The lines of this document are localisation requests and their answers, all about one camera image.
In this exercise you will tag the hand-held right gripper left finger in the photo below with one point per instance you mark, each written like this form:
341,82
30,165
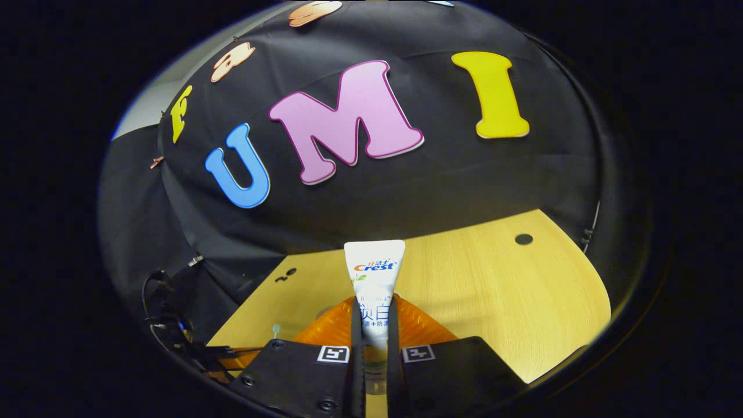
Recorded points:
357,371

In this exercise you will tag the small red clip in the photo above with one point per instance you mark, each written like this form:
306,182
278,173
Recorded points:
155,162

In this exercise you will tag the wooden desktop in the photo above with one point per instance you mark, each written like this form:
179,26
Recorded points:
493,290

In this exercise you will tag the black backdrop cloth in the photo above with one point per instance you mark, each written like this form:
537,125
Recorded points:
406,191

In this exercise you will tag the white toothbrush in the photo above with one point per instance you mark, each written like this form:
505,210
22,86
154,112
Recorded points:
276,331

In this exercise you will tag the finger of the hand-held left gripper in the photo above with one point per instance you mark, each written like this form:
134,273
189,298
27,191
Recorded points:
235,355

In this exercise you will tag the white toothpaste tube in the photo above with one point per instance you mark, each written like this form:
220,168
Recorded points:
374,267

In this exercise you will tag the small silver clip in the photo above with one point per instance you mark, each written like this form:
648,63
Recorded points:
195,260

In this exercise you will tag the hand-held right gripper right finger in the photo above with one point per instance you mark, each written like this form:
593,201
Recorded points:
395,371

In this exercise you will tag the black round desk hole cover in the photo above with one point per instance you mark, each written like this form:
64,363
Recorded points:
523,238

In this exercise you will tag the black oval desk hole cover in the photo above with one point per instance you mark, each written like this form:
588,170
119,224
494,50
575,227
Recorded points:
286,274

